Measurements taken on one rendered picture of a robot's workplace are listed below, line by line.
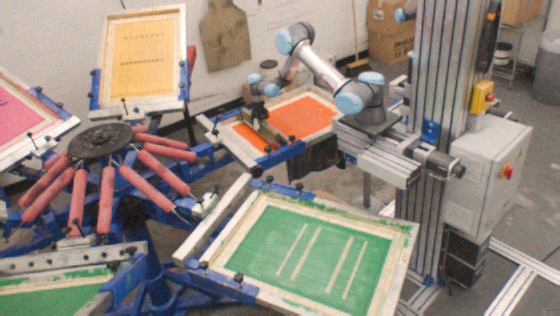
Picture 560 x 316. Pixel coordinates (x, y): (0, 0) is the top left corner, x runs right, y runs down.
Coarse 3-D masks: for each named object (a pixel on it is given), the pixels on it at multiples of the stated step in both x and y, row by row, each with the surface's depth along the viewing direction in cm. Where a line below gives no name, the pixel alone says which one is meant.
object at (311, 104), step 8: (304, 96) 296; (288, 104) 288; (296, 104) 288; (304, 104) 287; (312, 104) 286; (320, 104) 285; (272, 112) 281; (312, 112) 277; (272, 120) 273; (240, 128) 268; (248, 128) 267; (248, 136) 259; (256, 136) 258
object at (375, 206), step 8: (368, 176) 317; (368, 184) 322; (368, 192) 326; (352, 200) 341; (360, 200) 340; (368, 200) 330; (376, 200) 339; (360, 208) 333; (368, 208) 332; (376, 208) 331
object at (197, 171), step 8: (216, 160) 248; (224, 160) 249; (232, 160) 252; (192, 168) 243; (200, 168) 242; (208, 168) 245; (216, 168) 248; (192, 176) 240; (200, 176) 243; (160, 184) 233; (168, 184) 233; (168, 192) 235
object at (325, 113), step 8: (320, 112) 276; (328, 112) 275; (336, 112) 274; (328, 120) 267; (280, 128) 264; (288, 128) 263; (312, 128) 260; (320, 128) 260; (288, 136) 255; (296, 136) 255; (304, 136) 254; (256, 144) 251; (264, 144) 251; (272, 144) 250; (288, 144) 248; (264, 152) 244
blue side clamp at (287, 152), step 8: (296, 144) 238; (304, 144) 241; (272, 152) 235; (280, 152) 233; (288, 152) 236; (296, 152) 240; (264, 160) 228; (272, 160) 232; (280, 160) 235; (264, 168) 231
